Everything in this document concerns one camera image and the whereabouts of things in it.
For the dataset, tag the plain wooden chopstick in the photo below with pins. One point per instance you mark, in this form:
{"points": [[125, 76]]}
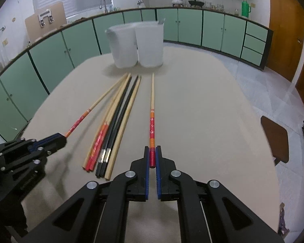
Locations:
{"points": [[122, 131], [86, 162]]}

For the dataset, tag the white cooking pot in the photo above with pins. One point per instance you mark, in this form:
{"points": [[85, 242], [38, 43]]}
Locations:
{"points": [[177, 1]]}

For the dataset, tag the small metal kettle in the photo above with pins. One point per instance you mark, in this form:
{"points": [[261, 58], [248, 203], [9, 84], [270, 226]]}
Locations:
{"points": [[139, 4]]}

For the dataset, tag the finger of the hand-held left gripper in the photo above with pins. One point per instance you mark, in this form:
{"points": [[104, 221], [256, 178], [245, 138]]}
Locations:
{"points": [[54, 148], [53, 138]]}

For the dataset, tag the green kitchen base cabinets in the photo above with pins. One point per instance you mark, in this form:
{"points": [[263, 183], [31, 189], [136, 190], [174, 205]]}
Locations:
{"points": [[50, 55]]}

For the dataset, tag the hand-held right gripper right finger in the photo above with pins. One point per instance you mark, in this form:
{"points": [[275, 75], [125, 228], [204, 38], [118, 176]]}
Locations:
{"points": [[158, 174]]}

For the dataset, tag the brown chair seat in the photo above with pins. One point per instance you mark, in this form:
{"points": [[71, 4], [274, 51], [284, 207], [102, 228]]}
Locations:
{"points": [[274, 136]]}

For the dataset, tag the purple cloth item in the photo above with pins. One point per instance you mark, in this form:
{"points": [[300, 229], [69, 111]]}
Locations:
{"points": [[283, 220]]}

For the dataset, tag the flower-print red orange chopstick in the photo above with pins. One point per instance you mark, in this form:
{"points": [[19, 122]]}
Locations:
{"points": [[91, 107], [152, 121]]}

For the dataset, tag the black wok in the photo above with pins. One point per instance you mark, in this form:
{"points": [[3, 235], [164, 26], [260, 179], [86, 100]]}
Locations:
{"points": [[196, 3]]}

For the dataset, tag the metal kitchen faucet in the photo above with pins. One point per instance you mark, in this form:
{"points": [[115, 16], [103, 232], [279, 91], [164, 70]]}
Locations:
{"points": [[102, 2]]}

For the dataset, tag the wooden board with metal clasps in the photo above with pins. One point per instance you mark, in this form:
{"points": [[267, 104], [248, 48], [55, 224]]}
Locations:
{"points": [[40, 31]]}

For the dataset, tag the small glass jar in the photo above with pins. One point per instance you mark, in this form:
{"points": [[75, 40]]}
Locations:
{"points": [[236, 11]]}

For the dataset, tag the white plastic utensil holder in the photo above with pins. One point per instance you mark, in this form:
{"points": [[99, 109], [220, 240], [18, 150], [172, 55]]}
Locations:
{"points": [[149, 45]]}

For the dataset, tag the black chopstick with metal band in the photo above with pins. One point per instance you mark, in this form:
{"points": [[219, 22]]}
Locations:
{"points": [[114, 134], [110, 134]]}

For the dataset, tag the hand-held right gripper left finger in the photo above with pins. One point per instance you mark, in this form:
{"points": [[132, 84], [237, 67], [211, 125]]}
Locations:
{"points": [[147, 174]]}

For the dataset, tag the green thermos jug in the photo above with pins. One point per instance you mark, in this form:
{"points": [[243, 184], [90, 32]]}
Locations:
{"points": [[245, 8]]}

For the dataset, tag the group of glass cups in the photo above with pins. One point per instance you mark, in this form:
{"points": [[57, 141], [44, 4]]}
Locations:
{"points": [[215, 6]]}

